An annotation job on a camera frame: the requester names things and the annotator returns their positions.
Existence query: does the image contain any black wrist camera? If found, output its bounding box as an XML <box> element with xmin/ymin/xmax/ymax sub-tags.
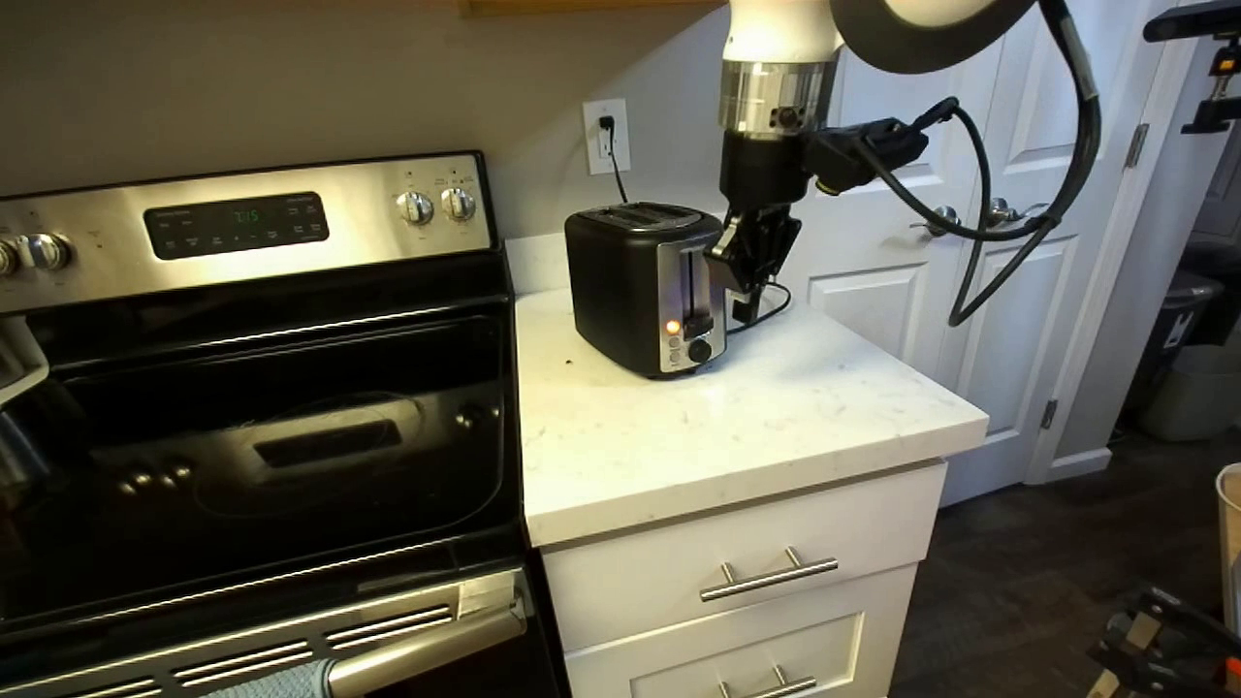
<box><xmin>802</xmin><ymin>112</ymin><xmax>939</xmax><ymax>200</ymax></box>

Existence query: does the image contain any black and orange tool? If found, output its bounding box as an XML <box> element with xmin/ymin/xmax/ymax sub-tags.
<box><xmin>1081</xmin><ymin>583</ymin><xmax>1241</xmax><ymax>698</ymax></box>

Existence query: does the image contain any beige bucket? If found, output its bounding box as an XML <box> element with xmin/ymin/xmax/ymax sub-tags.
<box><xmin>1209</xmin><ymin>462</ymin><xmax>1241</xmax><ymax>629</ymax></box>

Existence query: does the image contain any white wall outlet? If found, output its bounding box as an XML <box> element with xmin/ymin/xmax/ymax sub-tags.
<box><xmin>580</xmin><ymin>98</ymin><xmax>636</xmax><ymax>177</ymax></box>

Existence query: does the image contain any silver door lever handle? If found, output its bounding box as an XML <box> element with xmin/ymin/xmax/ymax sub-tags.
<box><xmin>908</xmin><ymin>200</ymin><xmax>969</xmax><ymax>244</ymax></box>
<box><xmin>979</xmin><ymin>195</ymin><xmax>1053</xmax><ymax>237</ymax></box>

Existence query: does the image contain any black toaster power cord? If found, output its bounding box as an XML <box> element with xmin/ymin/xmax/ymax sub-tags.
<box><xmin>594</xmin><ymin>112</ymin><xmax>797</xmax><ymax>337</ymax></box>

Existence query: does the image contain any grey dish towel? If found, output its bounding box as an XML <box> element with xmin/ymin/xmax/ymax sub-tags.
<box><xmin>211</xmin><ymin>656</ymin><xmax>336</xmax><ymax>698</ymax></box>

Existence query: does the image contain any stainless steel black stove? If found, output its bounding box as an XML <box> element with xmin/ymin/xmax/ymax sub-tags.
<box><xmin>0</xmin><ymin>150</ymin><xmax>574</xmax><ymax>698</ymax></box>

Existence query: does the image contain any white base cabinet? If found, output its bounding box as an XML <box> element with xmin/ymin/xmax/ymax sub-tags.
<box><xmin>541</xmin><ymin>462</ymin><xmax>956</xmax><ymax>698</ymax></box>

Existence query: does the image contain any black and steel toaster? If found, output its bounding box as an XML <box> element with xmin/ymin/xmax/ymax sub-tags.
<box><xmin>561</xmin><ymin>200</ymin><xmax>735</xmax><ymax>382</ymax></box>

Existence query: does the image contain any steel oven door handle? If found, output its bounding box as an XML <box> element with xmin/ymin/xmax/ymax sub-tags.
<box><xmin>321</xmin><ymin>598</ymin><xmax>537</xmax><ymax>698</ymax></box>

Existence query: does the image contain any long silver drawer bar handle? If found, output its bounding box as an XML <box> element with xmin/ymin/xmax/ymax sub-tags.
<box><xmin>696</xmin><ymin>548</ymin><xmax>842</xmax><ymax>608</ymax></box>

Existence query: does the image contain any white panel door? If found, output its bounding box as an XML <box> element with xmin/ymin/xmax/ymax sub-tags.
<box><xmin>776</xmin><ymin>0</ymin><xmax>1040</xmax><ymax>510</ymax></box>
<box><xmin>939</xmin><ymin>0</ymin><xmax>1175</xmax><ymax>510</ymax></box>

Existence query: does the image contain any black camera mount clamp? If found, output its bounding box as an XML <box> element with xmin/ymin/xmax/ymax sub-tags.
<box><xmin>1139</xmin><ymin>0</ymin><xmax>1241</xmax><ymax>134</ymax></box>

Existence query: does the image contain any short silver drawer bar handle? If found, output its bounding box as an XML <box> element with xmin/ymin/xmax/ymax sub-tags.
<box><xmin>715</xmin><ymin>664</ymin><xmax>823</xmax><ymax>698</ymax></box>

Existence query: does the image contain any grey trash bin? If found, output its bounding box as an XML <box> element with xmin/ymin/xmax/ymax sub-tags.
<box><xmin>1137</xmin><ymin>268</ymin><xmax>1241</xmax><ymax>444</ymax></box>

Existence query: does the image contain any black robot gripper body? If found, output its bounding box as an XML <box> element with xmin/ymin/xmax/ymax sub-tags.
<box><xmin>719</xmin><ymin>129</ymin><xmax>816</xmax><ymax>226</ymax></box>

